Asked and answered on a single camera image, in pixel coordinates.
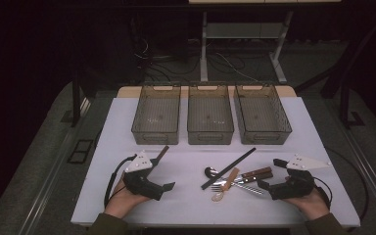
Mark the smoky clear plastic bin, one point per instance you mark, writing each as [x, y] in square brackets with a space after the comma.
[261, 114]
[210, 114]
[156, 114]

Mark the amber clear plastic spoon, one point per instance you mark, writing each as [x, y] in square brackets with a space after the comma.
[231, 178]

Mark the black metal stand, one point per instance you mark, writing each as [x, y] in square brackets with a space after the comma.
[344, 107]
[76, 104]

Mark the shiny metal spoon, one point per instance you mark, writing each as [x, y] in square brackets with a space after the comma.
[211, 172]

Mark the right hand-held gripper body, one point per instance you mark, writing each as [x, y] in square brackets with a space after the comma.
[295, 186]

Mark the metal fork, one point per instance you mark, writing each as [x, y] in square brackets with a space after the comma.
[251, 190]

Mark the person's right hand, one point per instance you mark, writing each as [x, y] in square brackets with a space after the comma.
[313, 205]

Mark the person's left hand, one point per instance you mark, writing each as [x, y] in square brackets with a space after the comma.
[122, 202]

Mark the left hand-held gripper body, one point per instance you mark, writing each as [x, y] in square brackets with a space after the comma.
[140, 182]

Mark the grey metal desk frame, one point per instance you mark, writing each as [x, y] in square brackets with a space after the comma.
[203, 58]

